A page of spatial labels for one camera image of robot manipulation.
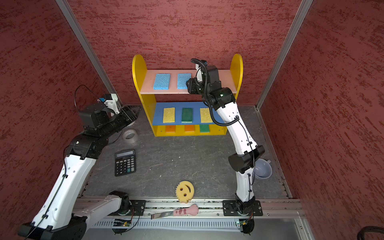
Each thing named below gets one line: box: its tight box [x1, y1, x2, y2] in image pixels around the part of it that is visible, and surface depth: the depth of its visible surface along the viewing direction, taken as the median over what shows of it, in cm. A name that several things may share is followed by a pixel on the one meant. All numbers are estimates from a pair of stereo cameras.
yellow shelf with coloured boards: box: [132, 54, 243, 137], surface depth 94 cm
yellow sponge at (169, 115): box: [163, 107, 175, 123], surface depth 97 cm
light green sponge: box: [200, 124, 210, 133], surface depth 106 cm
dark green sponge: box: [181, 107, 193, 123], surface depth 97 cm
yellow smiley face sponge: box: [175, 180, 195, 204], surface depth 79 cm
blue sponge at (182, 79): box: [177, 73, 192, 90], surface depth 78 cm
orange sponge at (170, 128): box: [165, 125, 176, 133], surface depth 106 cm
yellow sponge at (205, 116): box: [200, 107, 213, 123], surface depth 97 cm
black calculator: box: [114, 149, 136, 177], surface depth 89 cm
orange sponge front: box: [184, 125, 195, 133], surface depth 108 cm
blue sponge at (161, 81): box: [153, 73, 171, 90], surface depth 76 cm
